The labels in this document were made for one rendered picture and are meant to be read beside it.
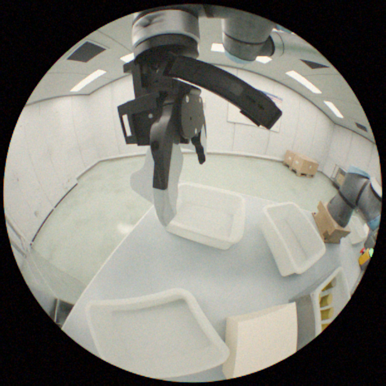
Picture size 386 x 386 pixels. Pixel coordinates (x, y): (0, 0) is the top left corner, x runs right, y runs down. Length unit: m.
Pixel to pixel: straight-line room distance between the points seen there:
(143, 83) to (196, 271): 0.34
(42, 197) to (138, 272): 3.07
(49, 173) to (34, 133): 1.01
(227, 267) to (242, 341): 0.18
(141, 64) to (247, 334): 0.38
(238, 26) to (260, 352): 0.46
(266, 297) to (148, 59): 0.45
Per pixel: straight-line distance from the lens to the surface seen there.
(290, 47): 0.32
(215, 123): 3.27
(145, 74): 0.16
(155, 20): 0.15
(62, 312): 0.56
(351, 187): 0.57
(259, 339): 0.25
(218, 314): 0.29
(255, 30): 0.22
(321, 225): 0.60
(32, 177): 3.20
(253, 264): 0.33
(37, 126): 3.42
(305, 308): 0.34
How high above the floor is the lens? 1.03
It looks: 37 degrees down
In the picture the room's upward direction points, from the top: straight up
